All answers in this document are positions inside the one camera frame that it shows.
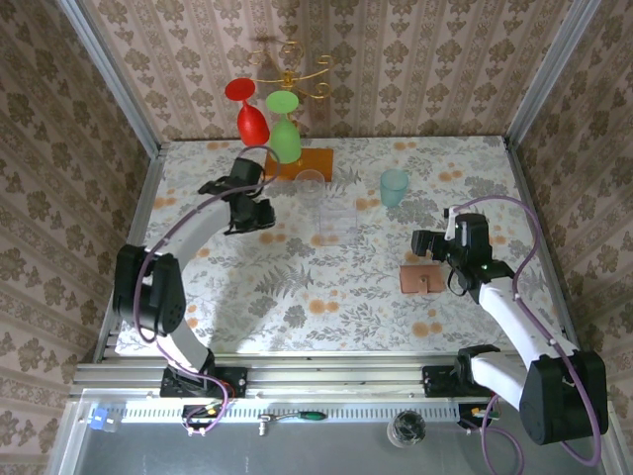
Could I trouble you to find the blue plastic connector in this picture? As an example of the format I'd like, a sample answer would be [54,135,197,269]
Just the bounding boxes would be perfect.
[88,408,123,431]

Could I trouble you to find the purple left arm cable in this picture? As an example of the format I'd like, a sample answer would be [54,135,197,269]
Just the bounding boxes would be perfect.
[132,144,283,439]

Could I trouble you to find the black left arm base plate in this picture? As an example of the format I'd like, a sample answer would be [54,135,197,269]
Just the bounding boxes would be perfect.
[160,365,248,399]

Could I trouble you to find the pink leather card holder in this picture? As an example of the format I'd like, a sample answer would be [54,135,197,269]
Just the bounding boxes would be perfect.
[399,264,445,296]

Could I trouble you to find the teal plastic tumbler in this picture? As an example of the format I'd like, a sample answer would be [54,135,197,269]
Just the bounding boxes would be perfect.
[379,168,410,208]

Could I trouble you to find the slotted white cable duct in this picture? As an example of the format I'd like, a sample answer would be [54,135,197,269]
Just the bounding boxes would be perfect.
[121,404,464,425]

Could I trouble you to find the green wine glass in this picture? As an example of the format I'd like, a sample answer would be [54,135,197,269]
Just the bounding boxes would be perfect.
[264,90,303,164]

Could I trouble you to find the aluminium corner post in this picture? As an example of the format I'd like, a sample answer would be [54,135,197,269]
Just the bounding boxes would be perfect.
[56,0,164,157]
[506,0,602,144]

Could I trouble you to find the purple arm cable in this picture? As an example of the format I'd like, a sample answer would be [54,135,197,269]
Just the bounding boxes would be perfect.
[132,144,283,439]
[452,194,607,475]

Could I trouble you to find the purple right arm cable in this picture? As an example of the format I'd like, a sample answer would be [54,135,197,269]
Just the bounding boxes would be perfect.
[452,194,607,475]

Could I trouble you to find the clear acrylic card box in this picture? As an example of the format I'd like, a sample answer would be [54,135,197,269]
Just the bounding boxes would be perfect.
[318,196,358,247]

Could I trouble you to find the gold wire glass rack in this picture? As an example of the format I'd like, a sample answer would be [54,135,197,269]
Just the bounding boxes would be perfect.
[246,39,333,100]

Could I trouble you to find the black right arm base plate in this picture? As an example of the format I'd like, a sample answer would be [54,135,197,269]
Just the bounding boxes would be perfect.
[422,364,501,399]

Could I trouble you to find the red wine glass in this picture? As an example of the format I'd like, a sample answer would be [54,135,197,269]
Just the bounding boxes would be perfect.
[225,77,271,148]

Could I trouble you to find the orange wooden rack base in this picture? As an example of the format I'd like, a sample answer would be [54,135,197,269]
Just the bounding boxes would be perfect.
[261,146,334,183]

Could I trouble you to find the green handled ratchet tool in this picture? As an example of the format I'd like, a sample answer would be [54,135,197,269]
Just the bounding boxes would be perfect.
[257,410,327,436]

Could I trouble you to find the clear drinking glass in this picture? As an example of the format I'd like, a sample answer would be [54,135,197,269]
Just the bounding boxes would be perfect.
[295,168,326,200]

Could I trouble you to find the aluminium table side rail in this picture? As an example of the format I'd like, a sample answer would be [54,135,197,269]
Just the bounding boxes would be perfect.
[93,142,167,365]
[501,138,583,357]

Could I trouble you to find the aluminium front frame rail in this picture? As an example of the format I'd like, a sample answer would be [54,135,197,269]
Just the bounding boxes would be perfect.
[68,351,612,401]

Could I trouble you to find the black connector block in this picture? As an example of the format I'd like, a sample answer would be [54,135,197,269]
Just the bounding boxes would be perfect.
[181,403,229,437]
[457,403,496,431]

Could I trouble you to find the clear glass jar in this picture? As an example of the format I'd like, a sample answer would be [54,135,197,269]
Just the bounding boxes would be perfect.
[386,409,427,449]

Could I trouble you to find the grey metal tray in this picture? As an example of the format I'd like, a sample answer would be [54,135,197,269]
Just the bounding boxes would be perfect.
[48,388,619,475]

